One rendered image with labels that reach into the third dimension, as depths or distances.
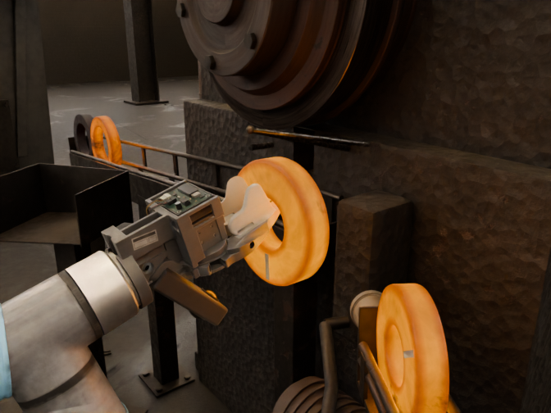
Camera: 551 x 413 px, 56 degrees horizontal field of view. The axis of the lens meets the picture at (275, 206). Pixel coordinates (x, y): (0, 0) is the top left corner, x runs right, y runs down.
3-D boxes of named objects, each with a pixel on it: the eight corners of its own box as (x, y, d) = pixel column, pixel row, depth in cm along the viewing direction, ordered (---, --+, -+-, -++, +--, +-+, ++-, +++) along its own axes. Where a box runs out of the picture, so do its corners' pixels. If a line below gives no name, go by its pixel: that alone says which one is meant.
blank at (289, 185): (247, 151, 69) (226, 154, 67) (330, 165, 57) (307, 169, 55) (252, 260, 73) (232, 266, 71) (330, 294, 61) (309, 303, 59)
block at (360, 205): (371, 311, 94) (380, 185, 87) (407, 331, 89) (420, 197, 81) (329, 332, 88) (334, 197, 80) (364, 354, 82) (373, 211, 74)
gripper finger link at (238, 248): (275, 224, 58) (210, 265, 54) (277, 236, 59) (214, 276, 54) (249, 212, 61) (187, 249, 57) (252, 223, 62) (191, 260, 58)
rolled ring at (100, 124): (105, 184, 171) (115, 183, 173) (116, 152, 157) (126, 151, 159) (86, 140, 177) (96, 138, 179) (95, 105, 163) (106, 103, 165)
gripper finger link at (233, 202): (274, 163, 61) (210, 197, 57) (284, 205, 64) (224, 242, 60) (258, 157, 63) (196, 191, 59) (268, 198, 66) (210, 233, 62)
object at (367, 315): (412, 381, 68) (416, 305, 66) (413, 383, 67) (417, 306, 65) (356, 383, 68) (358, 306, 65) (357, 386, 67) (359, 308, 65)
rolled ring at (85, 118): (87, 114, 172) (97, 113, 174) (70, 114, 187) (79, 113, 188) (95, 169, 176) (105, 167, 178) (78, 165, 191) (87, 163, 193)
